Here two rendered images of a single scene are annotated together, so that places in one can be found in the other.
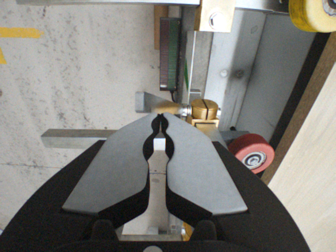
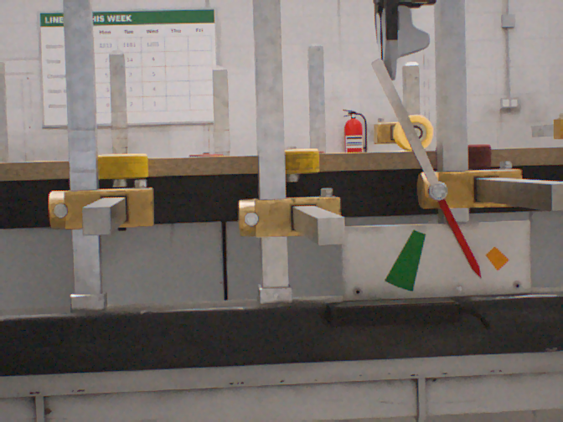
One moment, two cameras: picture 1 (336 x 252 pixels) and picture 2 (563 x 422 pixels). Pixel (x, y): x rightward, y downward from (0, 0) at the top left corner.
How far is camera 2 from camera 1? 1.37 m
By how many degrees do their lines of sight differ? 83
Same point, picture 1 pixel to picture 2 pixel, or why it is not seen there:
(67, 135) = (534, 186)
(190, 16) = (322, 301)
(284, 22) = (302, 281)
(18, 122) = not seen: outside the picture
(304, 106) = (385, 160)
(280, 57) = not seen: hidden behind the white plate
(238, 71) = not seen: hidden behind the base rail
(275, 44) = (332, 286)
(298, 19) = (312, 162)
